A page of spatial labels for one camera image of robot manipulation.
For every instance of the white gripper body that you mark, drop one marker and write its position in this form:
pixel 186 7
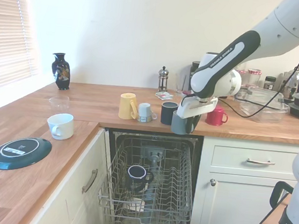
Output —
pixel 193 109

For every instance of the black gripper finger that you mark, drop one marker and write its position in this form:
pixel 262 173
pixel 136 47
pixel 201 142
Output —
pixel 194 125

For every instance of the grey mug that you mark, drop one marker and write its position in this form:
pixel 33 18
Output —
pixel 179 126

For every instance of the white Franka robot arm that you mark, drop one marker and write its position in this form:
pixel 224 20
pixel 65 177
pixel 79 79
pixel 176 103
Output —
pixel 283 30

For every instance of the red mug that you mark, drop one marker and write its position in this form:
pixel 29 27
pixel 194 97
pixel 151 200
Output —
pixel 216 117

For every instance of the plain navy mug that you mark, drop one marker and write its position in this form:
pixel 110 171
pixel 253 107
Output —
pixel 168 114

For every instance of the small white mug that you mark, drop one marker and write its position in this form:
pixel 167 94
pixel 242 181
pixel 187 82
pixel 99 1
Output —
pixel 144 111

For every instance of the yellow mug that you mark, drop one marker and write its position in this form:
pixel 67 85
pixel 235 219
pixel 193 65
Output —
pixel 125 106

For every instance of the dark mug with white rim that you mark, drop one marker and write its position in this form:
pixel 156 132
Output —
pixel 137 183

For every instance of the tall clear drinking glass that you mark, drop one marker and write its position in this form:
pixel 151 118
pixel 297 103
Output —
pixel 180 86

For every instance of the red white sachet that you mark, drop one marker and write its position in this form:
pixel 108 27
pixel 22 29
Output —
pixel 163 95

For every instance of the black protein powder tub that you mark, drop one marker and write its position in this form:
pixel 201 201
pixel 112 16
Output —
pixel 194 68

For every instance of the glass french press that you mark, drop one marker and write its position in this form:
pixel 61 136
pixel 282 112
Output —
pixel 162 81

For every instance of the glass jar with checked lid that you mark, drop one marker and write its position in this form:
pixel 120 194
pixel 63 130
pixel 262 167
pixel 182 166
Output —
pixel 254 78
pixel 241 76

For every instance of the round metal cabinet knob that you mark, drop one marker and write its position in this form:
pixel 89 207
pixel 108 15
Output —
pixel 212 182

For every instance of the clear plastic food container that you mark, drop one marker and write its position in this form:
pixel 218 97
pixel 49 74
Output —
pixel 263 108

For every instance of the spice jar with black lid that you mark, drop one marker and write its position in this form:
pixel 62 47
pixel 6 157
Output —
pixel 269 83

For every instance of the white kitchen cabinet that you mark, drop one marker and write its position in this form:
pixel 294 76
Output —
pixel 235 208
pixel 74 203

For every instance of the white bowl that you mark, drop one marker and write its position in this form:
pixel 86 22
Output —
pixel 136 203

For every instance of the black metal stand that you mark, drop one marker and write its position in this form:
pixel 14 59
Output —
pixel 273 193

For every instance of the steel electric kettle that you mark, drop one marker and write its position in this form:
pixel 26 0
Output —
pixel 294 82

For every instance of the large white cup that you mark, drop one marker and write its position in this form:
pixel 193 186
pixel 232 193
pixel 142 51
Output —
pixel 64 126

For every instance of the clear glass bowl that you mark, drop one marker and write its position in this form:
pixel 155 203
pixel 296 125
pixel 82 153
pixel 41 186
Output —
pixel 58 104

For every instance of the dark blue painted vase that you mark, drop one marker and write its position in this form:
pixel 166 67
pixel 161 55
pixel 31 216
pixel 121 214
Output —
pixel 61 72

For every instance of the dark blue plate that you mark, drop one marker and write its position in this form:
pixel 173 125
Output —
pixel 20 154

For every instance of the beige venetian window blind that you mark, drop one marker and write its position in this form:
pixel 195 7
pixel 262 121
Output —
pixel 7 33

